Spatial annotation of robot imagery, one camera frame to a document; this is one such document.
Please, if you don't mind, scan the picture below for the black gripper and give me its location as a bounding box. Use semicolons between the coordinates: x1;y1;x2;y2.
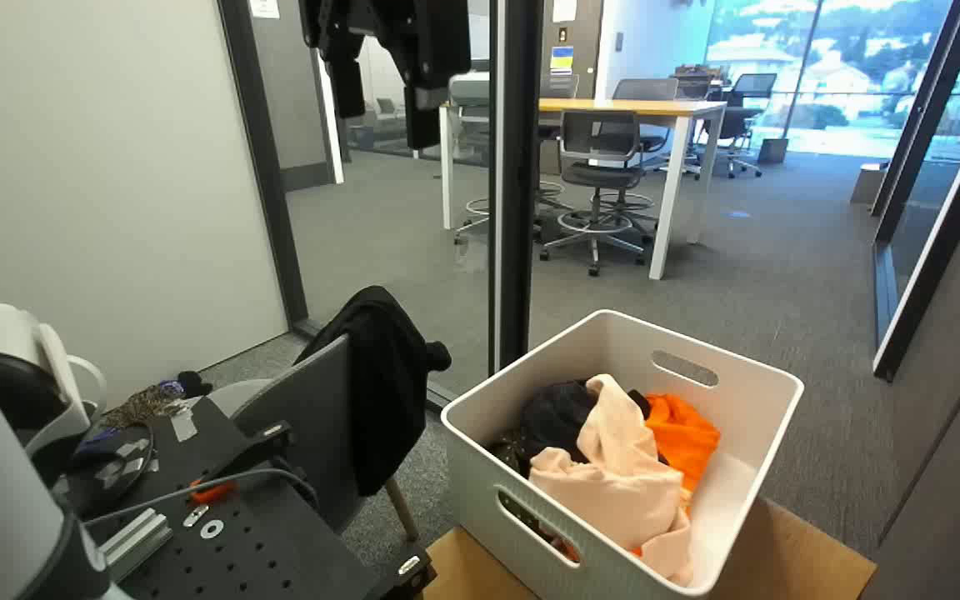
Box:
299;0;473;150

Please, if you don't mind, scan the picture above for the black shirt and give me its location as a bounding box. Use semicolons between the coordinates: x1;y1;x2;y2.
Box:
296;283;455;501

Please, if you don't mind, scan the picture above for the black wheeled office chair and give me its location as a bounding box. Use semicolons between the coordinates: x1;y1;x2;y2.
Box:
710;69;783;182

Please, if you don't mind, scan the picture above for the white plastic bin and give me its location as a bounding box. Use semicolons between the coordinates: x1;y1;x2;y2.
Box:
438;306;809;600

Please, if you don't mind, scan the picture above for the light grey seat stool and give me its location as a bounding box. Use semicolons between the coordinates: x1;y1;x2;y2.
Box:
445;69;497;249

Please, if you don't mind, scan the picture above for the wooden top white table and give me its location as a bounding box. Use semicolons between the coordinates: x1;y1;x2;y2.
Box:
438;92;730;283

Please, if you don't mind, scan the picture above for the small black object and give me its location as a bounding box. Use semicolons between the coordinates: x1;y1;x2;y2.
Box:
174;368;216;400

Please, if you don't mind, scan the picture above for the dark patterned cloth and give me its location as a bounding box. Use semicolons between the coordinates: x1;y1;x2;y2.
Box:
486;378;606;481

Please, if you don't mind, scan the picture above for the white paper tag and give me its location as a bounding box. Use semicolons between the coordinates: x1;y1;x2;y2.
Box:
166;403;200;447

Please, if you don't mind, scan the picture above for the peach cloth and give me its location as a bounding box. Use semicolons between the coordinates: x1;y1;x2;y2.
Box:
528;369;697;589

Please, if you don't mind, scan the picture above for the dark blue printed cloth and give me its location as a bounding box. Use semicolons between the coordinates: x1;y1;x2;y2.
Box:
64;425;164;493

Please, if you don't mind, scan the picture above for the orange cloth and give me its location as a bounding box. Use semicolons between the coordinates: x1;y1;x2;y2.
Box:
644;391;723;493

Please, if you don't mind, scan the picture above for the small cardboard box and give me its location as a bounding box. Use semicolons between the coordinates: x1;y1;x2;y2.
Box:
850;161;889;211

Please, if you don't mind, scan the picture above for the aluminium extrusion piece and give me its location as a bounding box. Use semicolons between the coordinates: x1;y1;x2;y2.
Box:
95;502;174;582

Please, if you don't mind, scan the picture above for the brown cardboard box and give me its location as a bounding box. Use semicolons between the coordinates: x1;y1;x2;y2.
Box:
424;498;879;600

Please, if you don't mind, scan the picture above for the dark grey door post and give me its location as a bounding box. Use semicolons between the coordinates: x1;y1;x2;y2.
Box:
216;0;314;333

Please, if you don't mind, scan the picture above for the black glass wall frame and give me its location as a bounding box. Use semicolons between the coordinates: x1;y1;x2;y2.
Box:
286;0;547;406

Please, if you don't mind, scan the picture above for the black clamp handle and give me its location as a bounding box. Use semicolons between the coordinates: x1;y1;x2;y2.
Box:
215;419;296;477

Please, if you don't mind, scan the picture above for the orange handled tool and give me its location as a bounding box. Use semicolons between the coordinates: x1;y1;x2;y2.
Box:
185;481;243;511

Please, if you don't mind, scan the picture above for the black window frame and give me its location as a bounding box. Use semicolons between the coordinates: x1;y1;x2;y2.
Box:
871;0;960;385

